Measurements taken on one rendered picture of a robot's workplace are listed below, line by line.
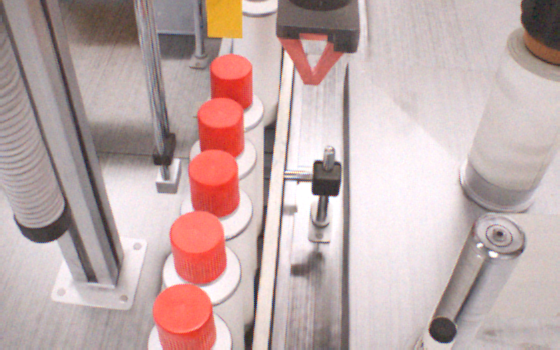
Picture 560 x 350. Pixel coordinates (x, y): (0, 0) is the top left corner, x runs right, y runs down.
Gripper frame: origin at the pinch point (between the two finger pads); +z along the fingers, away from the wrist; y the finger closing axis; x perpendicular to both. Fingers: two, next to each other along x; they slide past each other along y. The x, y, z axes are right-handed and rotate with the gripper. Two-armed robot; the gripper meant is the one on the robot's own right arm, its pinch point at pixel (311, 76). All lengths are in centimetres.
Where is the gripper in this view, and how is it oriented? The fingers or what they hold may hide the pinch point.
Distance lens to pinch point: 57.8
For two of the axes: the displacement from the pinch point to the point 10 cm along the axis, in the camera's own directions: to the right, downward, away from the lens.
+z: -0.2, 6.8, 7.4
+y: 0.7, -7.3, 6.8
